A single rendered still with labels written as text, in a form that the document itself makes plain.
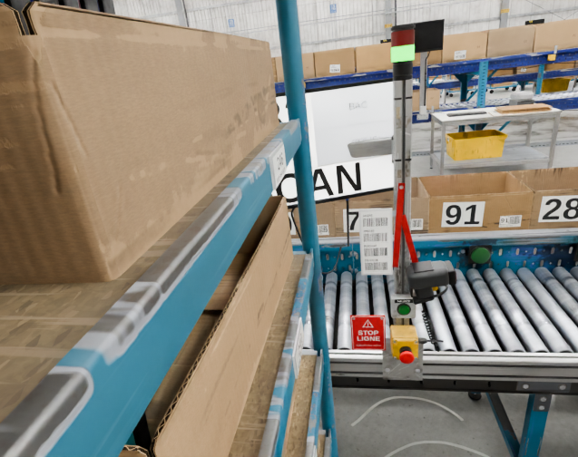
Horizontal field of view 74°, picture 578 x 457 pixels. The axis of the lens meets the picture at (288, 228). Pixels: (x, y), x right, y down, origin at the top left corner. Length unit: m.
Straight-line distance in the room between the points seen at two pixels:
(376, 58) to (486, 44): 1.47
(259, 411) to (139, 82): 0.28
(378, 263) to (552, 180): 1.22
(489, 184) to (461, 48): 4.35
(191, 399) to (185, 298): 0.11
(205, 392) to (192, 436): 0.03
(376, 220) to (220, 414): 0.79
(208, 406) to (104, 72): 0.21
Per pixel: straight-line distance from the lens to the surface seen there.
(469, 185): 2.01
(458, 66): 6.19
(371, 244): 1.06
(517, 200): 1.77
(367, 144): 1.07
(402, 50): 0.95
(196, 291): 0.18
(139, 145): 0.19
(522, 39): 6.46
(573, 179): 2.16
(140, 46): 0.21
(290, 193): 1.04
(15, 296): 0.19
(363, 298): 1.53
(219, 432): 0.32
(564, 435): 2.24
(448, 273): 1.06
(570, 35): 6.68
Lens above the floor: 1.61
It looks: 23 degrees down
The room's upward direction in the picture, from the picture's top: 7 degrees counter-clockwise
